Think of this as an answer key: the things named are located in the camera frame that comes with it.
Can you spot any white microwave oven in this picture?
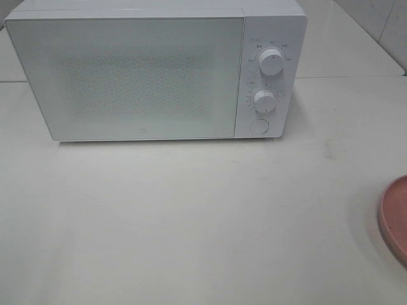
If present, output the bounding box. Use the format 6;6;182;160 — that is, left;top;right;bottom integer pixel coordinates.
4;1;308;140

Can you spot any white microwave door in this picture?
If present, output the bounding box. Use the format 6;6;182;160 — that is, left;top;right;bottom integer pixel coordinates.
6;18;244;141

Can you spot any white upper power knob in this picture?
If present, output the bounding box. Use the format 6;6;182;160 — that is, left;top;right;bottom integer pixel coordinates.
257;46;285;76

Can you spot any pink round plate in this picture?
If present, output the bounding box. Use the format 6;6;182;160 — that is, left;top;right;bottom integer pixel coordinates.
378;175;406;268

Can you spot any white lower timer knob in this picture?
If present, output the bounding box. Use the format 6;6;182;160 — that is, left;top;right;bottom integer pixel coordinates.
253;90;277;113

